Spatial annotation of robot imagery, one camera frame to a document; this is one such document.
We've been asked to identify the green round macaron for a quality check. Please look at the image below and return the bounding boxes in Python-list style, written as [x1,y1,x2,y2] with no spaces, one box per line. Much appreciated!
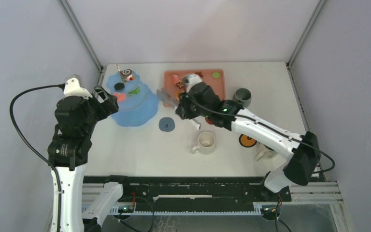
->
[212,72,221,79]

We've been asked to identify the metal serving tongs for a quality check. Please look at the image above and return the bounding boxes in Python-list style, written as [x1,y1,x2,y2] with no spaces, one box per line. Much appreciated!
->
[156,88,201,130]

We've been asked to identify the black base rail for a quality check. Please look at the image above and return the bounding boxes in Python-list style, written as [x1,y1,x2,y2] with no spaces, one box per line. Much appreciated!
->
[83,175,292,214]

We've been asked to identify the orange glazed donut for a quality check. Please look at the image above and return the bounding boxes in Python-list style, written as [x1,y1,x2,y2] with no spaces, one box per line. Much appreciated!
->
[176,91,183,101]

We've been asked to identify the iced star cookie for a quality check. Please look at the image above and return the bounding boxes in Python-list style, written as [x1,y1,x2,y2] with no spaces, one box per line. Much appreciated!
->
[176,81,184,89]

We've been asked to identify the blue-grey round coaster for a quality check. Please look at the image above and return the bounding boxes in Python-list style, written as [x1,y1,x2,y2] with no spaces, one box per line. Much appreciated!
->
[158,117,175,132]

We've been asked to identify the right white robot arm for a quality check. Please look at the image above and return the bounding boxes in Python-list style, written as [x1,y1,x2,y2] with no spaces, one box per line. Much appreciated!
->
[175,74,321,201]

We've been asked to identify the blue three-tier cake stand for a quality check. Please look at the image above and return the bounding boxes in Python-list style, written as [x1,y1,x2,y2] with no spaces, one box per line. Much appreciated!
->
[103,64,159,127]

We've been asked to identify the pink cake slice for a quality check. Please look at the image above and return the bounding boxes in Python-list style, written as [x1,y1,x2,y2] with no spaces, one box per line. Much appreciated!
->
[171,74,181,85]

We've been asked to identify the green swirl roll cake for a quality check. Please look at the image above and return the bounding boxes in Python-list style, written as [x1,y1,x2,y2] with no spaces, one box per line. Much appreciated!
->
[128,87,141,97]

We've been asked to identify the dark green ceramic mug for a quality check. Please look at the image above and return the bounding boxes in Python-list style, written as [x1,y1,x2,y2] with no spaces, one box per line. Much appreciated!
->
[232,88,252,108]

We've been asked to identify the light pink swirl roll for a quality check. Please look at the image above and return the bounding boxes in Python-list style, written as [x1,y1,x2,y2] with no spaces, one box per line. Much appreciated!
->
[113,92,127,102]

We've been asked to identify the brown swirl roll cake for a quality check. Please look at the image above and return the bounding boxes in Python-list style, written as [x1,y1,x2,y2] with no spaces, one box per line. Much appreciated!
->
[119,69,136,84]

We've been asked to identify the orange round coaster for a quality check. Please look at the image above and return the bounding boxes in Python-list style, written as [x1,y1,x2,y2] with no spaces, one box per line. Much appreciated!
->
[238,134,257,148]

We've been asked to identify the red round coaster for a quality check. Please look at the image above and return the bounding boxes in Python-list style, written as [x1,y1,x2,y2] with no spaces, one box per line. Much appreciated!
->
[205,118,213,125]

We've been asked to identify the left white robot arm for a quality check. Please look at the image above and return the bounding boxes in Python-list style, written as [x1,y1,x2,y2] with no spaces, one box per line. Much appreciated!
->
[47,74,132,232]

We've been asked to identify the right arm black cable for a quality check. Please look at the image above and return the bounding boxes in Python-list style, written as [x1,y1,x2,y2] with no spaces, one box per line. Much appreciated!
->
[185,94,336,232]

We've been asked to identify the floral mug green inside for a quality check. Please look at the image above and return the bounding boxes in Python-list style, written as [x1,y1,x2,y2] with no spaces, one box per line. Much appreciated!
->
[255,143,278,161]

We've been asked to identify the pink dessert tray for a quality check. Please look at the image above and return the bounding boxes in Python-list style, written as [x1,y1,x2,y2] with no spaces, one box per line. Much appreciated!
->
[162,69,226,107]

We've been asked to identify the black round cookie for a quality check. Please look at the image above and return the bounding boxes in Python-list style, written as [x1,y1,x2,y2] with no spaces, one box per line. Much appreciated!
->
[114,82,125,92]

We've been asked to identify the cream ceramic mug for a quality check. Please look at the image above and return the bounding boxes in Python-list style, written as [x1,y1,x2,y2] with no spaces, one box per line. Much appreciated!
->
[191,131,216,155]

